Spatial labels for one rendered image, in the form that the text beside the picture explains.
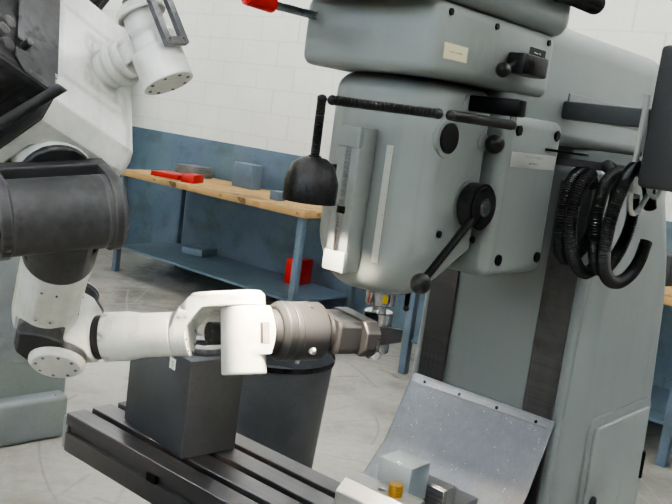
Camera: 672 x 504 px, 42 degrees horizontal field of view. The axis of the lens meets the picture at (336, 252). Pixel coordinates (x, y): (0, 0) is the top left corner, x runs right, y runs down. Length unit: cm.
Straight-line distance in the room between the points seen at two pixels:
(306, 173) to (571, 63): 59
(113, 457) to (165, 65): 87
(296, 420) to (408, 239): 213
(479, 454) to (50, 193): 98
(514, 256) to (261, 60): 626
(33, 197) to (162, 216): 744
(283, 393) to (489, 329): 166
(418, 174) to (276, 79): 623
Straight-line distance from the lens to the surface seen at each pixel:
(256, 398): 327
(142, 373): 175
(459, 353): 174
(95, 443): 180
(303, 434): 338
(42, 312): 121
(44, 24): 116
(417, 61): 119
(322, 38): 130
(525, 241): 147
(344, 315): 134
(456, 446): 172
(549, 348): 164
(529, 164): 144
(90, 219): 105
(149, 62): 114
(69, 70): 115
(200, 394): 163
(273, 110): 743
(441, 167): 126
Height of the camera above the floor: 156
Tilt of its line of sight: 9 degrees down
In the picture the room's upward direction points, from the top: 8 degrees clockwise
